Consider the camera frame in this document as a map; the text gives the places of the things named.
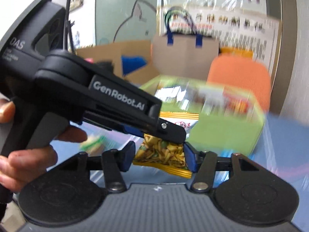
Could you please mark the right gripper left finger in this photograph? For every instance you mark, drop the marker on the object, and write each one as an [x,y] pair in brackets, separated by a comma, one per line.
[74,190]

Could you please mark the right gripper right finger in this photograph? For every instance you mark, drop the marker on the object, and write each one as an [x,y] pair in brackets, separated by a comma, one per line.
[241,189]

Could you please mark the yellow chips snack bag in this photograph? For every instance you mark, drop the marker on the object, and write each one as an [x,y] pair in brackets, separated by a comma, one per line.
[166,156]

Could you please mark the person left hand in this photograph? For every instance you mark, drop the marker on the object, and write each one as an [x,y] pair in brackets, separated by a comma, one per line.
[23,166]

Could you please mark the green small snack packet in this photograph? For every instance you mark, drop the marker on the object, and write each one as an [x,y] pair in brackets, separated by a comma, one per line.
[92,143]

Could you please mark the green cardboard snack box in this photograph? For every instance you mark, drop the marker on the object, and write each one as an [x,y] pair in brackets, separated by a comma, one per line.
[230,119]

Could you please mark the blue object in box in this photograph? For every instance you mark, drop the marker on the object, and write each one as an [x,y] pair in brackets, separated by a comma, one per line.
[131,64]

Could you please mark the orange chair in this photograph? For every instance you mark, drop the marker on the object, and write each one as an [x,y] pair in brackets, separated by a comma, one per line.
[243,73]

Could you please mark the brown paper bag blue handles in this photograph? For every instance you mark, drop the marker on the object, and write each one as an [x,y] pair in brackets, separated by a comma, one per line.
[179,49]

